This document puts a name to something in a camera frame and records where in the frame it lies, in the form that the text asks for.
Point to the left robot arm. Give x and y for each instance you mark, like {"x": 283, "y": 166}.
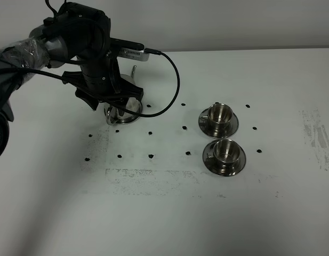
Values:
{"x": 19, "y": 62}

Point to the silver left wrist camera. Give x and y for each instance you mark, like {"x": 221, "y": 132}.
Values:
{"x": 129, "y": 50}

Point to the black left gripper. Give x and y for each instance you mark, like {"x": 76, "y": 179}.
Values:
{"x": 80, "y": 35}

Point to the stainless steel teapot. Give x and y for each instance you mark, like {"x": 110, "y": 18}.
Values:
{"x": 115, "y": 116}

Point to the near stainless steel teacup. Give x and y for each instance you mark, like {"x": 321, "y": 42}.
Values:
{"x": 225, "y": 151}

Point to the stainless steel teacup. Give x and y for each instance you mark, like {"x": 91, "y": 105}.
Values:
{"x": 225, "y": 151}
{"x": 217, "y": 116}

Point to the stainless steel saucer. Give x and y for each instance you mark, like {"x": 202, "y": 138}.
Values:
{"x": 222, "y": 169}
{"x": 221, "y": 133}

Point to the far stainless steel teacup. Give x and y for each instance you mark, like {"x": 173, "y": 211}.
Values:
{"x": 217, "y": 116}

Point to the far stainless steel saucer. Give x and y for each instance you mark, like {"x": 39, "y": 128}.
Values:
{"x": 221, "y": 133}

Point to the near stainless steel saucer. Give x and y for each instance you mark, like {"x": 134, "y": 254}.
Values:
{"x": 222, "y": 169}

